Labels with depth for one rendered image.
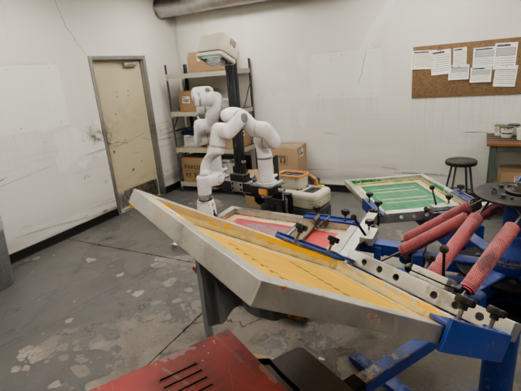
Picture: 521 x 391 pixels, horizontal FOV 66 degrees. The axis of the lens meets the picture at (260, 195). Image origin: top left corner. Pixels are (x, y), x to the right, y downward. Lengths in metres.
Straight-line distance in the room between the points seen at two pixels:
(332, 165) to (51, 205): 3.73
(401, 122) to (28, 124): 4.47
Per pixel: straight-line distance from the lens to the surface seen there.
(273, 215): 2.30
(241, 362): 1.11
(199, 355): 1.15
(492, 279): 1.71
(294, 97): 5.95
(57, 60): 5.45
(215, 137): 2.16
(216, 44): 2.39
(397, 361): 1.40
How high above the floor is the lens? 1.81
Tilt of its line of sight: 18 degrees down
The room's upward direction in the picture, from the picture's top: 5 degrees counter-clockwise
